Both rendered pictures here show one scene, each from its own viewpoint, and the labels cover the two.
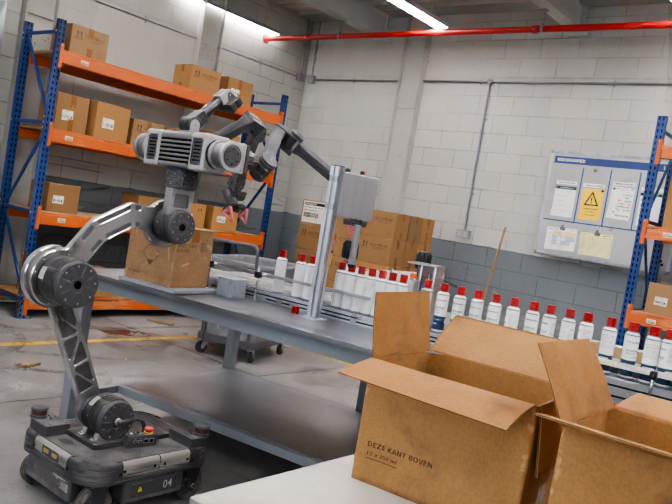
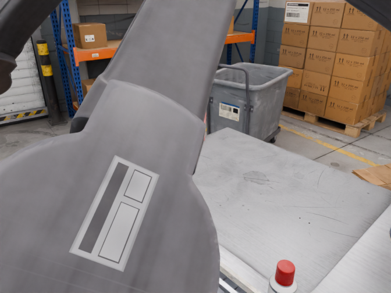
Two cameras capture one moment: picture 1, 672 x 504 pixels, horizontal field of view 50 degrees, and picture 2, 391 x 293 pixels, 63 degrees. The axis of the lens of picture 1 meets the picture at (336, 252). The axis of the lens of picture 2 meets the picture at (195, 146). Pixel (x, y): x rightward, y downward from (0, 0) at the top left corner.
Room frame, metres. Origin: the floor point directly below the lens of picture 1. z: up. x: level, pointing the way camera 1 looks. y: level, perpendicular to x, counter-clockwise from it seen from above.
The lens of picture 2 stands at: (2.95, 0.29, 1.54)
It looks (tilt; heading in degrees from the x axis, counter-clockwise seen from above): 26 degrees down; 16
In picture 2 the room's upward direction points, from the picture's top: straight up
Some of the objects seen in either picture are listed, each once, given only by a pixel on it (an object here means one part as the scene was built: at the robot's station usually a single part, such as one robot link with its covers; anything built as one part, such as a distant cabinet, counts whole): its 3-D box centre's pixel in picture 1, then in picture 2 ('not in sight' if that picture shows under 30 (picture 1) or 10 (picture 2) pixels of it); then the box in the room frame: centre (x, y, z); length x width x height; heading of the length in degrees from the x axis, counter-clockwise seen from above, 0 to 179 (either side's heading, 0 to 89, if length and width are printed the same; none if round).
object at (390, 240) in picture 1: (358, 277); (335, 63); (7.27, -0.27, 0.70); 1.20 x 0.82 x 1.39; 57
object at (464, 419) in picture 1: (467, 401); not in sight; (1.43, -0.31, 0.97); 0.51 x 0.39 x 0.37; 147
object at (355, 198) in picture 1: (353, 196); not in sight; (3.14, -0.03, 1.38); 0.17 x 0.10 x 0.19; 114
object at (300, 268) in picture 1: (299, 275); not in sight; (3.35, 0.15, 0.98); 0.05 x 0.05 x 0.20
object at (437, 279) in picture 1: (421, 293); not in sight; (3.12, -0.40, 1.01); 0.14 x 0.13 x 0.26; 59
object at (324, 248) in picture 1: (325, 242); not in sight; (3.12, 0.05, 1.16); 0.04 x 0.04 x 0.67; 59
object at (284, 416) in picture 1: (308, 393); not in sight; (3.50, 0.02, 0.40); 2.04 x 1.25 x 0.81; 59
